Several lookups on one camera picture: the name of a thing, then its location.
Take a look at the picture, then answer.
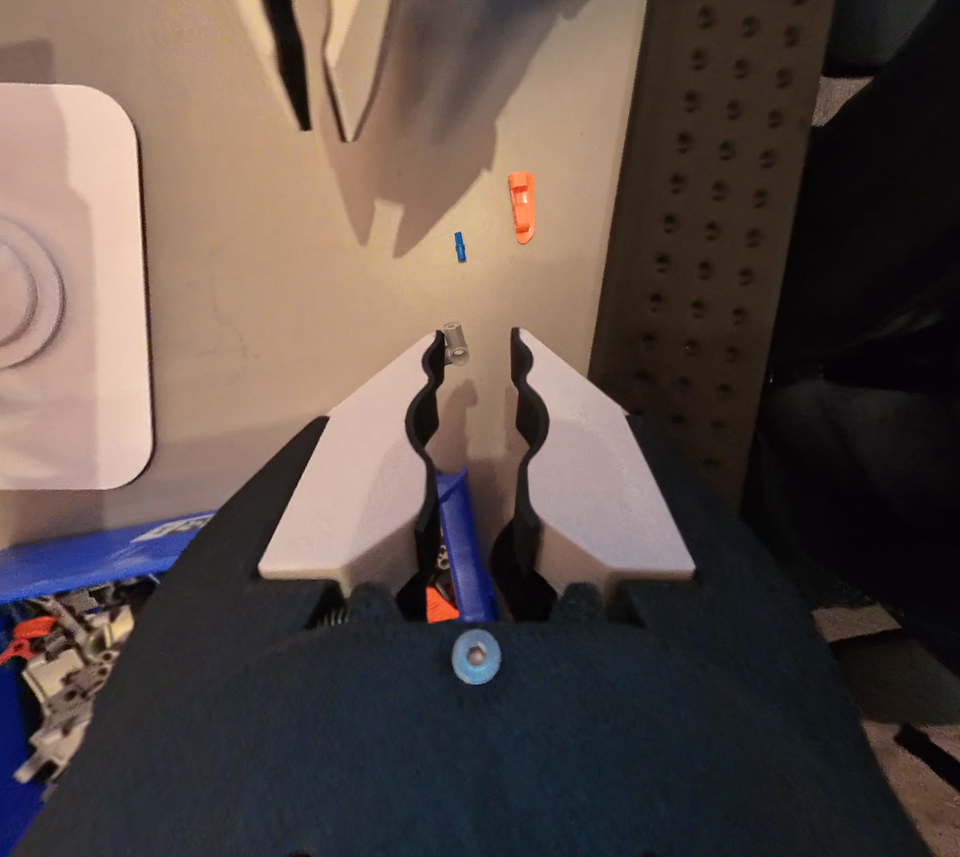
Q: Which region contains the blue tagged parts bin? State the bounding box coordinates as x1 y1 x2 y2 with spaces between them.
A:
0 467 501 857

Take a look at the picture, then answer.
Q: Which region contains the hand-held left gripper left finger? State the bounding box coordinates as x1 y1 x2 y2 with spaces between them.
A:
257 330 447 603

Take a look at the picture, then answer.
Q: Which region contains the pile of building-block parts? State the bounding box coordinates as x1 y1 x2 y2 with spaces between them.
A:
0 534 459 791

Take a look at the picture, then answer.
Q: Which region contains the orange brick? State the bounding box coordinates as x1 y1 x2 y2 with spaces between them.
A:
507 171 537 246

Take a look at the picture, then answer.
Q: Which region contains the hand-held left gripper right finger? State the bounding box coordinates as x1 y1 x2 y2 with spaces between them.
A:
491 326 697 607

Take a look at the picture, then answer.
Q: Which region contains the black perforated board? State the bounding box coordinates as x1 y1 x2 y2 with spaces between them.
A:
588 0 854 502

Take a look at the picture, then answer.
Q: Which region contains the white wooden book stand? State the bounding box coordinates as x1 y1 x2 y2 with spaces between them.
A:
0 83 156 492

